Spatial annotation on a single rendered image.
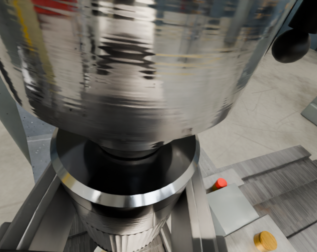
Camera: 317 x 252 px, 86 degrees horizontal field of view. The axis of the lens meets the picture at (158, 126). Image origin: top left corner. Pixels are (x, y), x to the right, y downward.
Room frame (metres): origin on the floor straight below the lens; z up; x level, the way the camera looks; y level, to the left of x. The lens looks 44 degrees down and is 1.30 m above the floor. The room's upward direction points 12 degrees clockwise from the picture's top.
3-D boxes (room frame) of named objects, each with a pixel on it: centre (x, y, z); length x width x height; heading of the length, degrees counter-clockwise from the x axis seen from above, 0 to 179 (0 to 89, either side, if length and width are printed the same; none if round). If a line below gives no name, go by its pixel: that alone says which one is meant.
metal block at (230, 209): (0.11, -0.12, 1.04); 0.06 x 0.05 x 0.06; 121
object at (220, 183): (0.15, -0.12, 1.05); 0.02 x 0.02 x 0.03
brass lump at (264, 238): (0.08, -0.18, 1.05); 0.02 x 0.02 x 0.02
